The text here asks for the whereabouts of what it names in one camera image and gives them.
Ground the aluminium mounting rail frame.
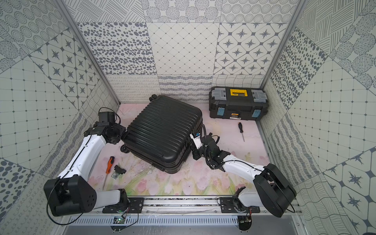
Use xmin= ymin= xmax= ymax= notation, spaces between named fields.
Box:
xmin=61 ymin=195 xmax=301 ymax=232

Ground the black ribbed hard-shell suitcase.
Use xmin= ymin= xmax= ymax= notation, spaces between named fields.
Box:
xmin=120 ymin=95 xmax=203 ymax=174

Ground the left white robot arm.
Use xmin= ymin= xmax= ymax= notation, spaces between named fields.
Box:
xmin=44 ymin=107 xmax=130 ymax=224

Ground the small black green part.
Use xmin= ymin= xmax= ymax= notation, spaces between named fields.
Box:
xmin=111 ymin=165 xmax=127 ymax=179

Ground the floral pink table mat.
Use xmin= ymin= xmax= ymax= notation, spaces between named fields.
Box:
xmin=88 ymin=104 xmax=269 ymax=196

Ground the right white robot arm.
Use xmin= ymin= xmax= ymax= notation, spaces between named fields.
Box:
xmin=190 ymin=133 xmax=297 ymax=217

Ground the black handled screwdriver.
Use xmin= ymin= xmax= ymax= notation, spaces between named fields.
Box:
xmin=238 ymin=122 xmax=245 ymax=141

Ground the black toolbox with yellow label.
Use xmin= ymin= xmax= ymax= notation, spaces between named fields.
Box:
xmin=209 ymin=86 xmax=269 ymax=120

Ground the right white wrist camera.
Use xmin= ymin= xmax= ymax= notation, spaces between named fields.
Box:
xmin=190 ymin=133 xmax=203 ymax=149

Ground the orange handled screwdriver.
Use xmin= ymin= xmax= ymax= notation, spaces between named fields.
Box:
xmin=102 ymin=156 xmax=115 ymax=191

